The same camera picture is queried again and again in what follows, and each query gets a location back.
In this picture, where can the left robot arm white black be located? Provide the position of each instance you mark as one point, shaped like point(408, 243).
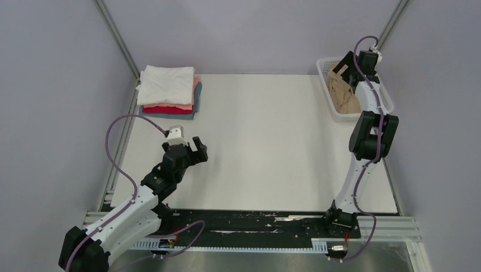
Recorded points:
point(96, 247)

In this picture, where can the white folded t shirt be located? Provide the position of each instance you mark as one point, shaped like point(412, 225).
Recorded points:
point(165, 85)

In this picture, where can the beige t shirt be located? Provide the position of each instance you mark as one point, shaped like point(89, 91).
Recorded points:
point(342, 95)

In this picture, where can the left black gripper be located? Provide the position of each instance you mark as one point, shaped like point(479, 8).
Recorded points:
point(200, 155)

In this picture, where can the right corner aluminium post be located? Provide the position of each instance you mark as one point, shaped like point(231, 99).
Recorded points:
point(392, 22)

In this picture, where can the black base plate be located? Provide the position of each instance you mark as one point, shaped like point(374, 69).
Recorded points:
point(251, 229)

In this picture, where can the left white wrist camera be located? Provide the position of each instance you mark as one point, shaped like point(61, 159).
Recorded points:
point(175, 136)

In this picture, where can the aluminium frame rail front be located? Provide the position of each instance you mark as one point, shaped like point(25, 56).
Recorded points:
point(388, 228)

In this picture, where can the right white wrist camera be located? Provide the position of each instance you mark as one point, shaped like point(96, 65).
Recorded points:
point(374, 49)

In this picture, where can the corner aluminium post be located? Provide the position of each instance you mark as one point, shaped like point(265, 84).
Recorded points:
point(392, 22)
point(110, 23)

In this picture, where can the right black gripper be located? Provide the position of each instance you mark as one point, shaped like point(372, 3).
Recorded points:
point(349, 60)

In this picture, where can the left corner aluminium post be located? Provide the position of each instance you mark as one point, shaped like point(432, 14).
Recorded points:
point(110, 23)

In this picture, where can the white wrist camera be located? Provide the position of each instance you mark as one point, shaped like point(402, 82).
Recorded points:
point(374, 49)
point(175, 136)

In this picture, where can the red folded t shirt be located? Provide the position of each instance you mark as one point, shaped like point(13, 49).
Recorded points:
point(166, 110)

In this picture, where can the pink folded t shirt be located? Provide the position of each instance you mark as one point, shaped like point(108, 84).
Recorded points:
point(196, 81)

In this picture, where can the blue grey folded t shirt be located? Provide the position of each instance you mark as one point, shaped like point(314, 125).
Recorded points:
point(196, 108)

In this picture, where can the white plastic basket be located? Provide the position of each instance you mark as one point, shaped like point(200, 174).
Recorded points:
point(323, 66)

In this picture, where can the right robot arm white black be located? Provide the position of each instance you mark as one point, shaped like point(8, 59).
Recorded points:
point(370, 140)

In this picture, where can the left side aluminium rail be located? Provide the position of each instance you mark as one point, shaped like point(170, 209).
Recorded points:
point(118, 143)

